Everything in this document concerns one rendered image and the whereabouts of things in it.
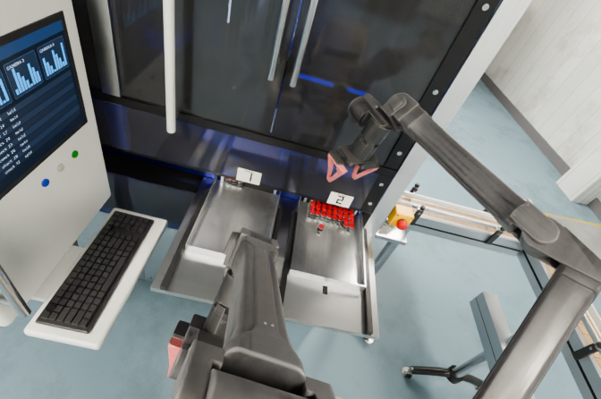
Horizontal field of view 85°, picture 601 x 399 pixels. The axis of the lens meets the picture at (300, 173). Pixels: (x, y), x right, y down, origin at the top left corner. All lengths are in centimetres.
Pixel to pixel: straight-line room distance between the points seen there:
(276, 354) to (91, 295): 93
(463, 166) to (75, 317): 104
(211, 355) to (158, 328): 172
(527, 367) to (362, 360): 151
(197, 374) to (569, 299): 56
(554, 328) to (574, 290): 7
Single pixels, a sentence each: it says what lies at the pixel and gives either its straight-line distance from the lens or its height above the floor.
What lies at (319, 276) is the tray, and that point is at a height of 91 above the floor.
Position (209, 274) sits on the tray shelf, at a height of 88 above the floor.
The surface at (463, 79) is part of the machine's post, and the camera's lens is 98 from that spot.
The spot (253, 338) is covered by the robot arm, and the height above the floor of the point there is 158.
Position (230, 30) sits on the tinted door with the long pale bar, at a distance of 94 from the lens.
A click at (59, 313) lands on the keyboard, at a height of 82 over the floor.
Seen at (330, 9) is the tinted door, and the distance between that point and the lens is 88.
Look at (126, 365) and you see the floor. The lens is 194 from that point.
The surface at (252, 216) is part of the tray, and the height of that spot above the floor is 88.
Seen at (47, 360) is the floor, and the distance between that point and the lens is 203.
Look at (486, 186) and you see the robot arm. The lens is 70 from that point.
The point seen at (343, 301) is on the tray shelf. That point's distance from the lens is 115.
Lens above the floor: 184
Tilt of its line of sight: 41 degrees down
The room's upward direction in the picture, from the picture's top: 19 degrees clockwise
